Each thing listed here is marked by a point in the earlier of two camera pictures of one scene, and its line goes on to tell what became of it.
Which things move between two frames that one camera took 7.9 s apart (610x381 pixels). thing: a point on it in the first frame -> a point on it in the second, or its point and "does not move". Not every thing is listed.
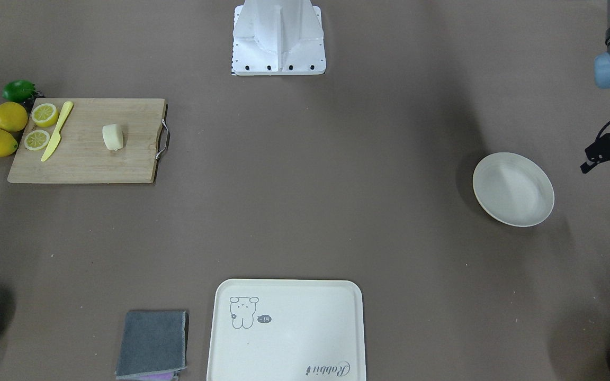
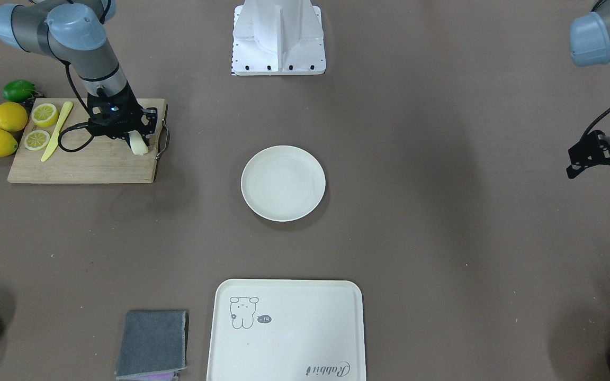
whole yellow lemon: [10, 116] does not move
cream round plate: [513, 189] -> [283, 183]
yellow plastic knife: [56, 138] does not move
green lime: [19, 90] does not move
